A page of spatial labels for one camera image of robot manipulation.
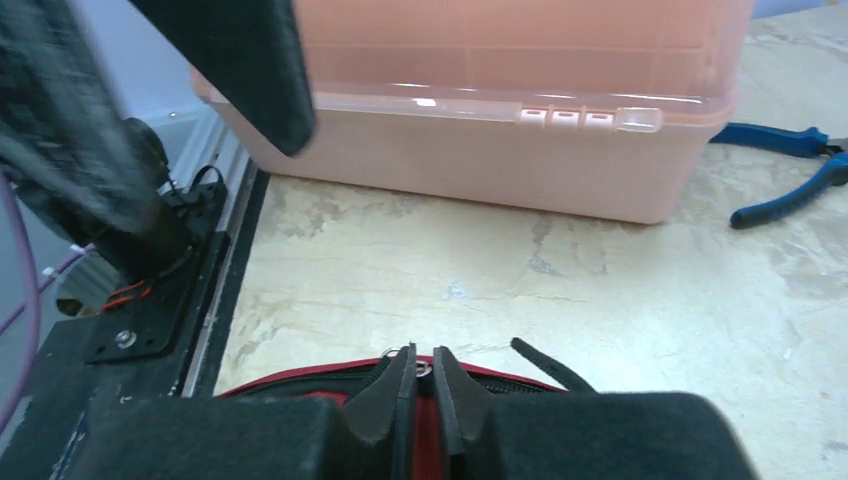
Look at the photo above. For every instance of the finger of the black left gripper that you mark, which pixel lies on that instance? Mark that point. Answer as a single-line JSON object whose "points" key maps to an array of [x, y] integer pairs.
{"points": [[250, 50]]}

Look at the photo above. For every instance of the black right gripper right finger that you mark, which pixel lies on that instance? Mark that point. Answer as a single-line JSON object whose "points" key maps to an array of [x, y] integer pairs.
{"points": [[576, 435]]}

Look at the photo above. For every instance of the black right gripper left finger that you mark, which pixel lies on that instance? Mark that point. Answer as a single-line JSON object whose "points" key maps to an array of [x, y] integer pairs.
{"points": [[248, 437]]}

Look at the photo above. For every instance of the red student backpack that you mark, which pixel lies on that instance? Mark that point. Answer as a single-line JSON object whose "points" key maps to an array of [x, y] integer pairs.
{"points": [[343, 381]]}

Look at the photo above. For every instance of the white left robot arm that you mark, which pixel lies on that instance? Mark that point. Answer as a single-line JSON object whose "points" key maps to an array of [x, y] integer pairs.
{"points": [[94, 175]]}

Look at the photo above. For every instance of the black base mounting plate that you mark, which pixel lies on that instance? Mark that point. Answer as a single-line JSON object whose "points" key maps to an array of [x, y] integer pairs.
{"points": [[154, 347]]}

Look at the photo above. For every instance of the pink translucent plastic storage box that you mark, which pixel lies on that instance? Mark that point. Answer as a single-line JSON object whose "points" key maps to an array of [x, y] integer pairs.
{"points": [[594, 108]]}

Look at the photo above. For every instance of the blue handled pliers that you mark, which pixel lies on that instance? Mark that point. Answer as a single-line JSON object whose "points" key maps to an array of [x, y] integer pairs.
{"points": [[798, 167]]}

